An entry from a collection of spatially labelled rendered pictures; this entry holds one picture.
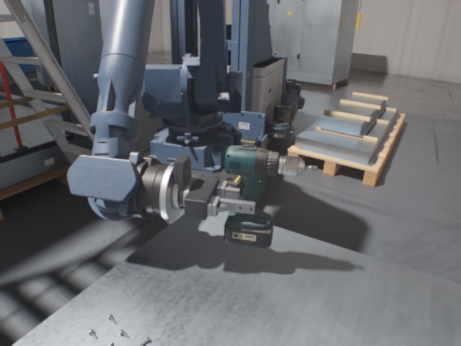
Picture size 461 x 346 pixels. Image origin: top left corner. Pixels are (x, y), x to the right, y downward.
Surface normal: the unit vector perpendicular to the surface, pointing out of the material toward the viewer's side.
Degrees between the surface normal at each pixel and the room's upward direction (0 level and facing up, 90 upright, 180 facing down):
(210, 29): 130
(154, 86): 90
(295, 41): 90
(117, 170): 52
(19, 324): 0
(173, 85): 90
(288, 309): 0
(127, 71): 59
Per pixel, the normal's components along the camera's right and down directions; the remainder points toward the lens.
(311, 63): -0.55, 0.36
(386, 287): 0.02, -0.90
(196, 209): -0.20, 0.42
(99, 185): -0.15, -0.22
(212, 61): -0.04, 0.77
